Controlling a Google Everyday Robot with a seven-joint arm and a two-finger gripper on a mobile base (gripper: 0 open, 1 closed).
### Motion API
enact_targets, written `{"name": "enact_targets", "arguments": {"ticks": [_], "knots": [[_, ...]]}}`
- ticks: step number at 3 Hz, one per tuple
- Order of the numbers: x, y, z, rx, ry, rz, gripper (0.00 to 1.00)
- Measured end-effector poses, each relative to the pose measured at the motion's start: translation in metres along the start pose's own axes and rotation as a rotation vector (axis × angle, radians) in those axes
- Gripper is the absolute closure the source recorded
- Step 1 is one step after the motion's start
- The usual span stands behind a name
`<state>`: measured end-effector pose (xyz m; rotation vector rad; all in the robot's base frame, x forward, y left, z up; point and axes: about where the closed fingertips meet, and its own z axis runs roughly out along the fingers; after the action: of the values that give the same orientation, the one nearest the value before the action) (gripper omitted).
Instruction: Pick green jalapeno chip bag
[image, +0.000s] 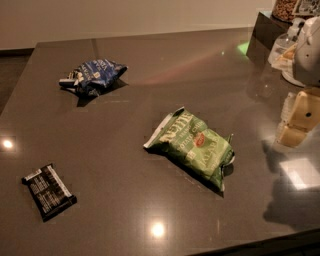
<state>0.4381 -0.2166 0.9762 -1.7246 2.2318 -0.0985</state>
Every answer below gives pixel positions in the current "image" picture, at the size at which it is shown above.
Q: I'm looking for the black snack bar wrapper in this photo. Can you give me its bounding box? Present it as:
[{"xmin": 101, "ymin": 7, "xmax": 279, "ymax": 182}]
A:
[{"xmin": 22, "ymin": 163, "xmax": 77, "ymax": 222}]

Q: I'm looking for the black counter stand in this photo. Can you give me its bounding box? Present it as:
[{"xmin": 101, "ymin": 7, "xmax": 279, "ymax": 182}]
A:
[{"xmin": 246, "ymin": 11, "xmax": 290, "ymax": 66}]

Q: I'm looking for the clear snack container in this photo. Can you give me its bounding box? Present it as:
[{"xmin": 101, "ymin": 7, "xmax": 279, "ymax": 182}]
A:
[{"xmin": 293, "ymin": 0, "xmax": 320, "ymax": 16}]

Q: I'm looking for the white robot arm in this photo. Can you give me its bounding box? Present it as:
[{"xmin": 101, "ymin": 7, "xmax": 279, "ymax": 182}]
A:
[{"xmin": 276, "ymin": 17, "xmax": 320, "ymax": 148}]

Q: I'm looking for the jar of nuts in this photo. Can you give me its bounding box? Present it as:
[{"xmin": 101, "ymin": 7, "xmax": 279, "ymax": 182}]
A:
[{"xmin": 272, "ymin": 0, "xmax": 297, "ymax": 22}]

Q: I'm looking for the green jalapeno chip bag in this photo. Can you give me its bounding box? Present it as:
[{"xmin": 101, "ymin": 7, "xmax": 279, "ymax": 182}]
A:
[{"xmin": 143, "ymin": 107, "xmax": 235, "ymax": 191}]

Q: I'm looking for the blue chip bag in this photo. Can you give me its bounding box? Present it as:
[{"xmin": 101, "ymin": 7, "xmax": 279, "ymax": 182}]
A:
[{"xmin": 59, "ymin": 59, "xmax": 128, "ymax": 97}]

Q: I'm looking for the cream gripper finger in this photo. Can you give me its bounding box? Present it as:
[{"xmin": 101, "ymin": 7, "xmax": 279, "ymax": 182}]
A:
[
  {"xmin": 281, "ymin": 92, "xmax": 297, "ymax": 124},
  {"xmin": 276, "ymin": 125, "xmax": 307, "ymax": 148}
]

